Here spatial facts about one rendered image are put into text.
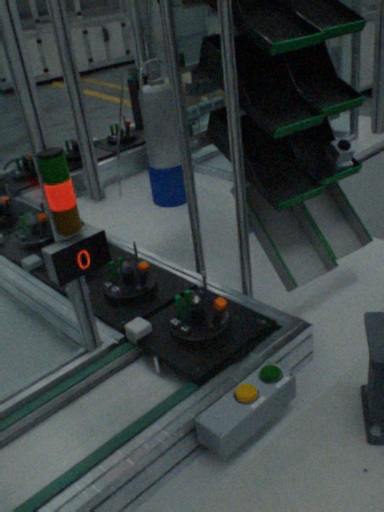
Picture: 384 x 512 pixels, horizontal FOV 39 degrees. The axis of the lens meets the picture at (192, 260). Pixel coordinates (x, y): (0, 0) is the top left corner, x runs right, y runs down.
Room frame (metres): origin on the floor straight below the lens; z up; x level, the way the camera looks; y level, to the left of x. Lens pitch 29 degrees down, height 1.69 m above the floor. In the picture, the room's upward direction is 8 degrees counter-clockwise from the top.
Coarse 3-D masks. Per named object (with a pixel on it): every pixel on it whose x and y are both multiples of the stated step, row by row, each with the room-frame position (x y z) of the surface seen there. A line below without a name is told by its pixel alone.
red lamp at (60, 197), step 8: (64, 184) 0.93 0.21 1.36; (48, 192) 0.93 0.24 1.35; (56, 192) 0.93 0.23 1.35; (64, 192) 0.93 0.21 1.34; (72, 192) 0.95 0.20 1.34; (48, 200) 0.94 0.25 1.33; (56, 200) 0.93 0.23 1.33; (64, 200) 0.93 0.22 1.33; (72, 200) 0.94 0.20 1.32; (56, 208) 0.93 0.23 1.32; (64, 208) 0.93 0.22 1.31
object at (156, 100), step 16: (144, 64) 1.95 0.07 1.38; (144, 80) 1.98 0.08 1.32; (160, 80) 1.96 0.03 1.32; (144, 96) 1.93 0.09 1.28; (160, 96) 1.91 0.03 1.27; (144, 112) 1.94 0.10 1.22; (160, 112) 1.91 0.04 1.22; (144, 128) 1.95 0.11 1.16; (160, 128) 1.91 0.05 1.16; (176, 128) 1.93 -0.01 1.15; (160, 144) 1.91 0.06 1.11; (176, 144) 1.93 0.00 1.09; (160, 160) 1.92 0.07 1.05; (176, 160) 1.92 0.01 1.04
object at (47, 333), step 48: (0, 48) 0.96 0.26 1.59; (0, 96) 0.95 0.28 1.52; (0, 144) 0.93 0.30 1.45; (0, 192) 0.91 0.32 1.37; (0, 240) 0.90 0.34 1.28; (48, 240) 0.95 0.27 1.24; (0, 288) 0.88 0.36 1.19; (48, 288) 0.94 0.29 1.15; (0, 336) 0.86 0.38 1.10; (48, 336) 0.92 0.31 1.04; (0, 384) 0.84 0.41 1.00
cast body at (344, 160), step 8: (336, 144) 1.21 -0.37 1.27; (344, 144) 1.19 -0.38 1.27; (328, 152) 1.22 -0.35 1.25; (336, 152) 1.19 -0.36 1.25; (344, 152) 1.18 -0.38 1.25; (352, 152) 1.19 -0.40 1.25; (328, 160) 1.21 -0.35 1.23; (336, 160) 1.19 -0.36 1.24; (344, 160) 1.19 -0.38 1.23; (328, 168) 1.21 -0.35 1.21; (336, 168) 1.18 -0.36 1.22; (344, 168) 1.19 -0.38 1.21
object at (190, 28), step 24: (192, 24) 2.20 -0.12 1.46; (216, 24) 2.11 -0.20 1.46; (192, 48) 2.22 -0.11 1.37; (336, 48) 2.31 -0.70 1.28; (336, 72) 2.31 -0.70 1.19; (192, 96) 2.24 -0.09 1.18; (216, 96) 2.13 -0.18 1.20; (192, 120) 2.26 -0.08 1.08; (336, 120) 2.31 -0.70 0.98; (192, 144) 2.27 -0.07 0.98; (216, 168) 2.17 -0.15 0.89
